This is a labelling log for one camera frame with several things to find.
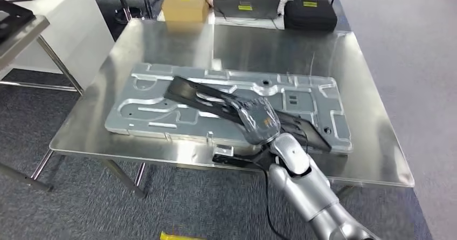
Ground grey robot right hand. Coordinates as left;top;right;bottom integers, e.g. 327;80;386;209
228;96;282;146

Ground black plastic plate frame part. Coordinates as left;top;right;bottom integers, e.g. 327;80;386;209
163;75;333;153

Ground stainless steel workbench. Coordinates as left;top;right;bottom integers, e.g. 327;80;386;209
30;18;416;201

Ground grey stamped metal panel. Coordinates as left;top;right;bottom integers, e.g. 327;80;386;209
104;62;354;156

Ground black bag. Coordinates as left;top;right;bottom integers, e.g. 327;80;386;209
283;0;338;32

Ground brown cardboard box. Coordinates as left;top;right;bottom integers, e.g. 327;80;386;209
161;0;210;24

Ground black pole stand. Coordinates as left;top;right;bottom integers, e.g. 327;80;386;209
113;0;162;25

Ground white cabinet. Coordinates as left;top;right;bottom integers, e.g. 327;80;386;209
0;0;116;91

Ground small stainless steel table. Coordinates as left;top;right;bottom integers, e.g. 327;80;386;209
0;15;85;193

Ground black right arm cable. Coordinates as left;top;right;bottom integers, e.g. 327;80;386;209
250;160;290;240

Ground black plastic frame parts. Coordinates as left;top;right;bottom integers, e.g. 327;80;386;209
0;0;37;43

